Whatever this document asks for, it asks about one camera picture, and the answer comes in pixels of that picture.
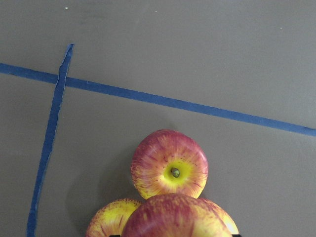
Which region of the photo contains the red yellow apple near pedestal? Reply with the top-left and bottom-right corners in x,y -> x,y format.
200,198 -> 240,236

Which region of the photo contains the red yellow apple middle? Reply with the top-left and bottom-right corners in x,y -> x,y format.
85,198 -> 143,237

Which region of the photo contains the lone red yellow apple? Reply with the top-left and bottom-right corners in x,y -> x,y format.
121,194 -> 232,237

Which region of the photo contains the red yellow apple far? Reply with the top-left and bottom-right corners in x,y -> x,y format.
130,129 -> 208,199

